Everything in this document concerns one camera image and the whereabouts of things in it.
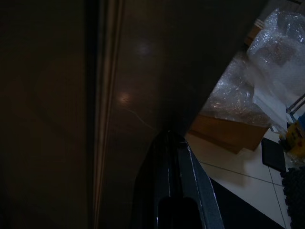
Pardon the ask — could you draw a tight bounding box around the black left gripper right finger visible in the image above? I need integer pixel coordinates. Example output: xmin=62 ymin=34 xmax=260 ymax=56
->
xmin=177 ymin=140 xmax=226 ymax=229

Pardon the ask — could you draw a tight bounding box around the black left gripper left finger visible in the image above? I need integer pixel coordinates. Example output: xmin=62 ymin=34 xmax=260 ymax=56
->
xmin=130 ymin=130 xmax=198 ymax=229

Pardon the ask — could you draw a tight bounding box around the dark grey fridge door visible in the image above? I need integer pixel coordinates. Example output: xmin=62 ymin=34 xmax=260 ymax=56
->
xmin=104 ymin=0 xmax=271 ymax=229

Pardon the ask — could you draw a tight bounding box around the dark grey fridge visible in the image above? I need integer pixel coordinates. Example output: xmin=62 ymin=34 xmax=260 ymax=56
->
xmin=0 ymin=0 xmax=124 ymax=229

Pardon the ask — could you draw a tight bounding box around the black smooth floor mat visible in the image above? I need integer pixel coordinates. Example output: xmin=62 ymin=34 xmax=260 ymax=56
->
xmin=209 ymin=176 xmax=289 ymax=229

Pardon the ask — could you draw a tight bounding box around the brown cardboard box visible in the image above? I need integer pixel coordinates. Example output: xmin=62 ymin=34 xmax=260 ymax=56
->
xmin=188 ymin=114 xmax=268 ymax=155

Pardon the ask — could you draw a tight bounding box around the black flat pad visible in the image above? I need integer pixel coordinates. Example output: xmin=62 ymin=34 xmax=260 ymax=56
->
xmin=261 ymin=138 xmax=287 ymax=172

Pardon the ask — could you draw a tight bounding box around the black textured foam mat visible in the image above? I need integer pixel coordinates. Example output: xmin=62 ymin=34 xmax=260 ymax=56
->
xmin=280 ymin=167 xmax=305 ymax=229

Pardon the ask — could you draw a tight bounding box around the yellow lidded bucket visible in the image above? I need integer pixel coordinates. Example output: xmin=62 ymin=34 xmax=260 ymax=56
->
xmin=278 ymin=116 xmax=305 ymax=166

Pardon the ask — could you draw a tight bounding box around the silver folding hand trolley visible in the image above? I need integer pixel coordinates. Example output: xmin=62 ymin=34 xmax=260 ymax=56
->
xmin=285 ymin=92 xmax=305 ymax=117

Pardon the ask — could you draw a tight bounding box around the clear bubble wrap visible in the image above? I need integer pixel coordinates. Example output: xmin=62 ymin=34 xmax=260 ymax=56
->
xmin=202 ymin=7 xmax=305 ymax=134

